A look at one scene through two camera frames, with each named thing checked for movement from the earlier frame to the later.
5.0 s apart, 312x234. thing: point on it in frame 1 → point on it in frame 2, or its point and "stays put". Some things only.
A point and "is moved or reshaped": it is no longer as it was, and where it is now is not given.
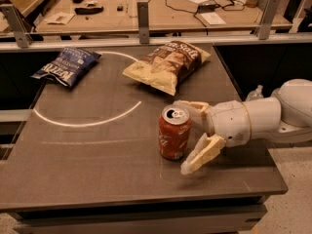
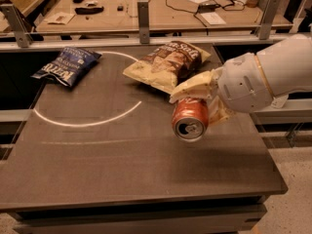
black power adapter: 207,8 stays put
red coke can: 174,131 is moved or reshaped
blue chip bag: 69,65 stays put
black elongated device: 88,11 stays put
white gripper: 228,122 → 244,82
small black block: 120,8 stays put
